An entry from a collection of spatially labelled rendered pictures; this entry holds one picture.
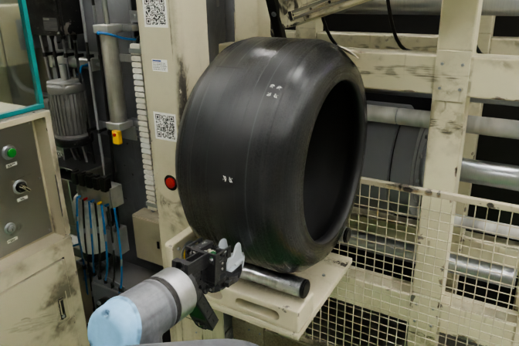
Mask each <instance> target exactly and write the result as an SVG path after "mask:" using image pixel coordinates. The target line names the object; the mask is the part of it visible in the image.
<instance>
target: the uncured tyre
mask: <svg viewBox="0 0 519 346"><path fill-rule="evenodd" d="M216 66H230V67H240V68H242V69H233V68H224V67H216ZM270 82H274V83H280V84H283V85H284V87H283V90H282V92H281V94H280V98H279V100H278V101H277V100H271V99H267V98H264V97H265V94H266V91H267V89H268V87H269V85H270ZM367 128H368V112H367V101H366V95H365V87H364V83H363V80H362V78H361V74H360V72H359V70H358V68H357V67H356V65H355V64H354V63H353V62H352V60H351V59H350V58H349V57H348V55H347V54H346V53H345V52H344V50H343V49H342V48H340V47H339V46H337V45H335V44H333V43H331V42H327V41H324V40H322V39H298V38H279V37H259V36H257V37H251V38H248V39H244V40H240V41H238V42H234V43H233V44H231V45H229V46H227V47H226V48H224V50H223V51H221V52H220V53H219V54H218V55H217V56H216V57H215V58H214V60H213V61H211V63H210V64H209V66H208V67H207V68H206V69H205V71H204V72H203V74H202V75H201V76H200V77H199V79H198V81H197V82H196V84H195V86H194V87H193V89H192V91H191V93H190V95H189V98H188V100H187V103H186V105H185V109H184V111H183V114H182V117H181V122H180V125H179V129H178V137H177V142H176V150H175V176H176V183H177V188H178V194H179V198H180V201H181V205H182V208H183V210H184V213H185V217H186V219H187V221H188V224H189V225H190V227H191V229H192V231H193V233H194V234H195V235H196V236H197V238H198V239H199V238H201V237H203V241H204V240H206V239H207V240H211V241H213V245H216V246H219V242H220V240H221V239H226V241H227V244H228V246H231V253H233V250H234V248H235V245H236V244H237V243H240V244H241V250H242V253H244V255H245V261H244V262H246V263H251V264H253V265H256V266H261V267H263V268H266V269H268V270H273V271H276V272H278V273H299V272H302V271H305V270H306V269H308V268H310V267H311V266H313V265H314V264H316V263H318V262H320V261H321V260H323V259H324V258H325V257H326V256H327V255H328V254H329V253H330V252H331V251H332V249H333V248H334V247H335V246H336V244H337V243H338V240H339V239H340V238H341V235H342V233H343V231H344V229H345V227H346V225H347V223H348V220H349V218H350V215H351V212H352V209H353V207H354V203H355V199H356V197H357V193H358V188H359V185H360V181H361V175H362V170H363V166H364V160H365V149H366V141H367ZM222 172H225V173H228V174H232V175H234V186H230V185H224V184H222Z"/></svg>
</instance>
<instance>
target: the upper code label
mask: <svg viewBox="0 0 519 346"><path fill-rule="evenodd" d="M142 3H143V12H144V27H157V28H168V16H167V6H166V0H142Z"/></svg>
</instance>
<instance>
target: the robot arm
mask: <svg viewBox="0 0 519 346"><path fill-rule="evenodd" d="M197 242H198V244H197V245H195V246H193V247H191V246H192V245H193V244H195V243H197ZM244 261H245V255H244V253H242V250H241V244H240V243H237V244H236V245H235V248H234V250H233V253H231V246H228V244H227V241H226V239H221V240H220V242H219V246H216V245H213V241H211V240H207V239H206V240H204V241H203V237H201V238H199V239H197V240H195V241H194V242H192V243H190V244H188V245H187V246H185V259H179V258H177V257H176V258H175V259H173V260H172V261H171V267H167V268H165V269H163V270H162V271H160V272H158V273H156V274H155V275H153V276H151V277H149V278H147V279H146V280H144V281H142V282H141V283H139V284H138V285H136V286H134V287H132V288H130V289H129V290H127V291H125V292H123V293H122V294H120V295H118V296H116V297H112V298H110V299H109V300H108V301H107V302H106V303H105V304H104V305H102V306H101V307H99V308H97V309H96V310H95V311H94V312H93V314H92V315H91V317H90V320H89V323H88V328H87V335H88V341H89V342H90V345H91V346H259V345H257V344H254V343H251V342H248V341H243V340H237V339H229V338H227V339H206V340H194V341H175V342H165V343H163V341H162V335H163V333H165V332H166V331H168V330H169V329H170V328H172V327H173V326H175V325H176V324H177V323H178V322H179V321H181V320H182V319H184V318H185V317H186V316H188V315H190V317H191V318H192V320H193V321H194V323H195V325H197V326H198V327H200V328H201V329H205V330H206V329H208V330H210V331H213V329H214V328H215V326H216V324H217V323H218V321H219V319H218V318H217V316H216V315H215V312H214V310H213V309H212V307H211V306H210V304H209V302H208V301H207V299H206V297H205V295H204V294H207V293H208V292H210V293H216V292H219V291H220V290H223V289H225V288H226V287H228V288H229V287H230V286H231V285H233V284H234V283H236V282H237V281H238V280H239V278H240V276H241V273H242V269H243V265H244Z"/></svg>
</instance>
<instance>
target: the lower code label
mask: <svg viewBox="0 0 519 346"><path fill-rule="evenodd" d="M153 114H154V129H155V137H156V138H157V139H162V140H166V141H174V142H177V127H176V118H175V114H166V113H161V112H155V111H153Z"/></svg>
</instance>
